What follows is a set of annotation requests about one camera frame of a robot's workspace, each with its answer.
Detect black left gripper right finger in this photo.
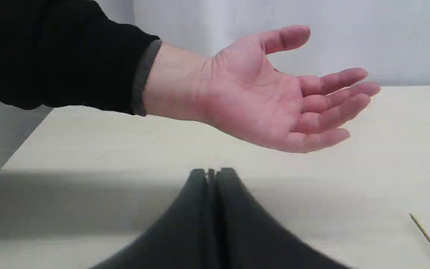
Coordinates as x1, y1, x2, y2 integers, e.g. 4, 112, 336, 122
215, 167, 345, 269

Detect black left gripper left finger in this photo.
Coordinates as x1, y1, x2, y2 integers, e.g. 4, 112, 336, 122
94, 169, 213, 269

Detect black sleeved forearm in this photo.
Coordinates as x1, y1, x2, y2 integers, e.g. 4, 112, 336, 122
0, 0, 215, 123

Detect open bare human hand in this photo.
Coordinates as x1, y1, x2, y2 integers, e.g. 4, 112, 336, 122
196, 25, 380, 154

